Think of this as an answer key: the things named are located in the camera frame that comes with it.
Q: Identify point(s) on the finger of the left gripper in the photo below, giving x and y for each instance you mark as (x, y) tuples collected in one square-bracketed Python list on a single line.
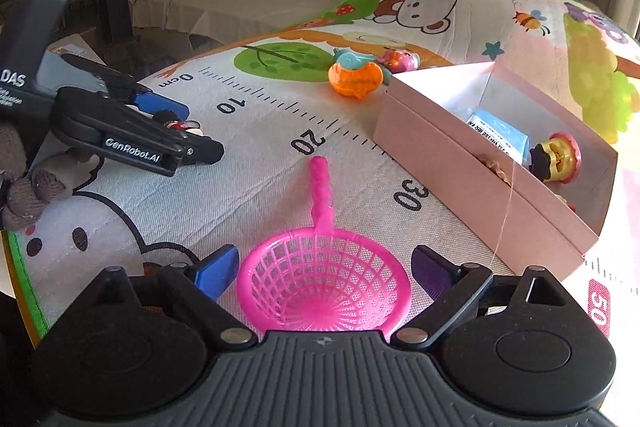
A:
[(151, 103), (198, 149)]

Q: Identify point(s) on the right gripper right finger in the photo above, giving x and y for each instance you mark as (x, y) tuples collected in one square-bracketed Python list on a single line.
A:
[(455, 291)]

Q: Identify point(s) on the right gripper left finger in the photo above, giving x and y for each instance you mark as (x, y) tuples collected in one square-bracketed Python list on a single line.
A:
[(192, 292)]

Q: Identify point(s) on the pink plastic strainer basket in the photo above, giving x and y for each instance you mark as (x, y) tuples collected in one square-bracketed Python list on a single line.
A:
[(323, 278)]

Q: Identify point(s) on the blue white tissue pack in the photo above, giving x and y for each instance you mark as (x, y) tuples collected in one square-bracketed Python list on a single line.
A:
[(510, 140)]

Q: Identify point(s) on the red yellow round toy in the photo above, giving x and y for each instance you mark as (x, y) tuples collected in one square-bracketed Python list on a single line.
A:
[(558, 159)]

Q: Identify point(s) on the orange plastic shell toy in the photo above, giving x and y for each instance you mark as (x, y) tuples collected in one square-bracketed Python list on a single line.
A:
[(356, 83)]

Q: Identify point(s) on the teal plastic crank handle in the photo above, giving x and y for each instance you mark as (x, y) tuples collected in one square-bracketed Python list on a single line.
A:
[(351, 60)]

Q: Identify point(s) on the pink cat figure toy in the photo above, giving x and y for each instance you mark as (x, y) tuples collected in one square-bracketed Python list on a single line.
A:
[(400, 60)]

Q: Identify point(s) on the colourful cartoon play mat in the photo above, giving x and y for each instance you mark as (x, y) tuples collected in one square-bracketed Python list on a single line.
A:
[(269, 101)]

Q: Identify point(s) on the pink cardboard box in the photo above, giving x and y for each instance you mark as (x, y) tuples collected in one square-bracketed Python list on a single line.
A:
[(422, 125)]

